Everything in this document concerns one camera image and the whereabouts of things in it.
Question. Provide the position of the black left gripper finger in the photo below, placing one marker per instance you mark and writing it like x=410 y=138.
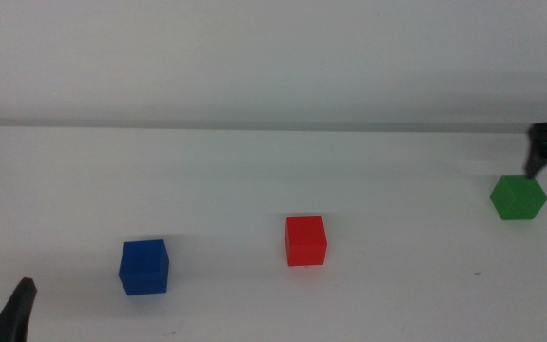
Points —
x=14 y=316

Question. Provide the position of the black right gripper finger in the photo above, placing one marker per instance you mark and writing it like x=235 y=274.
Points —
x=539 y=152

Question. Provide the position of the green cube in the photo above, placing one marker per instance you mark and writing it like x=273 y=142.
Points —
x=518 y=198

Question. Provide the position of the blue cube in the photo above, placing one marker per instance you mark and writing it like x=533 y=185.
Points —
x=144 y=268

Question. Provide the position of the red cube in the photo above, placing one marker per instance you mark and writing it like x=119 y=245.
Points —
x=305 y=241

